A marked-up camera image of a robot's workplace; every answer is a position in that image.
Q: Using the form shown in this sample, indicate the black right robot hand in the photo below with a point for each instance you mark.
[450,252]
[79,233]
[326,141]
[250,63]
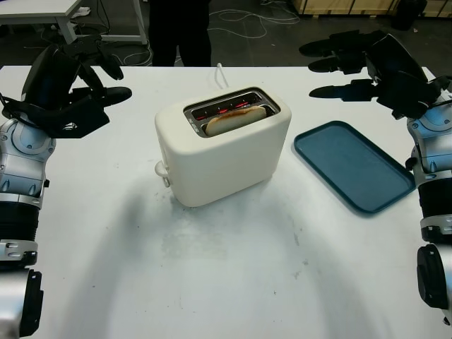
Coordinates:
[395,54]

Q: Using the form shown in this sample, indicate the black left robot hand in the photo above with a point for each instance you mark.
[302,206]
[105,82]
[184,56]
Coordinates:
[44,79]

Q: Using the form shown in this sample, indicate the slice of toast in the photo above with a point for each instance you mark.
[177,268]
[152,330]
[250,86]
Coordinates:
[233,120]

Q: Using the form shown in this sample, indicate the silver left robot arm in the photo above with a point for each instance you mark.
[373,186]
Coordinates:
[24,155]

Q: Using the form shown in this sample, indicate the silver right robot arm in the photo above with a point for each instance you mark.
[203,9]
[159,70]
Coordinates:
[434,141]

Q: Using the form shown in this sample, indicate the person with beige sweater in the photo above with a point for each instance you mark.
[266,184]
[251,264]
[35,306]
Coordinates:
[180,31]

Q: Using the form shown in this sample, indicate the cream two-slot toaster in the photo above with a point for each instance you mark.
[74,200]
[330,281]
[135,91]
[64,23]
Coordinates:
[226,162]

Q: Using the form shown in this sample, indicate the black bin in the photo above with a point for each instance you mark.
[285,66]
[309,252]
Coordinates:
[408,14]

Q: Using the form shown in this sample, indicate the white desk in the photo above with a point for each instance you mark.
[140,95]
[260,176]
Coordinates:
[35,8]

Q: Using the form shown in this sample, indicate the wooden crate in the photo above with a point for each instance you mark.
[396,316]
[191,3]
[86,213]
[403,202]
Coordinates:
[339,6]

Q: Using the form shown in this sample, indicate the teal plastic tray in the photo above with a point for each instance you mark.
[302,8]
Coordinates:
[353,166]

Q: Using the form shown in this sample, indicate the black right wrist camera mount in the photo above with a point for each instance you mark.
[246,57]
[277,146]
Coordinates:
[409,93]

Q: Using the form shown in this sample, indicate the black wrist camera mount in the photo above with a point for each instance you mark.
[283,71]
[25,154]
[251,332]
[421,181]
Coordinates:
[409,93]
[77,121]

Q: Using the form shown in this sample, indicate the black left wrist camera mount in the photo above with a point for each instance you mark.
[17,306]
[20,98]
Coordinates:
[77,121]

